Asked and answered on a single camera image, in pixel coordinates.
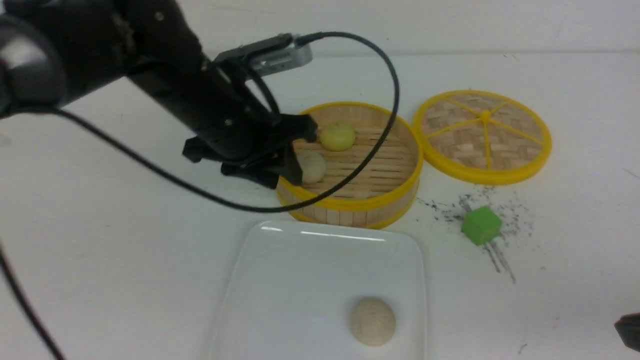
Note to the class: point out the white steamed bun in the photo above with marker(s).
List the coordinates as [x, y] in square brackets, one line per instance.
[313, 166]

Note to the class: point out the yellow steamed bun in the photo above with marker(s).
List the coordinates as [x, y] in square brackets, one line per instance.
[338, 136]

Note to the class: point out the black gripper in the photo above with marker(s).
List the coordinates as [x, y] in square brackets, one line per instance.
[253, 141]

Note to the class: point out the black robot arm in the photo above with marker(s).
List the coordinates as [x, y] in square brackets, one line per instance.
[54, 52]

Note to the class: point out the green cube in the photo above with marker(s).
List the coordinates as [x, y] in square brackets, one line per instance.
[481, 225]

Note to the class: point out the white rectangular plate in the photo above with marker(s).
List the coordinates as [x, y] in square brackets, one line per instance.
[294, 285]

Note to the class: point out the bamboo steamer lid yellow rim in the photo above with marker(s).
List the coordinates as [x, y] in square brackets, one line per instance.
[482, 137]

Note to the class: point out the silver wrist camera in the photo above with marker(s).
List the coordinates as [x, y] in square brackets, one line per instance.
[270, 56]

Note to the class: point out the beige steamed bun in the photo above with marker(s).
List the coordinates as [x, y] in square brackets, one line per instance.
[372, 322]

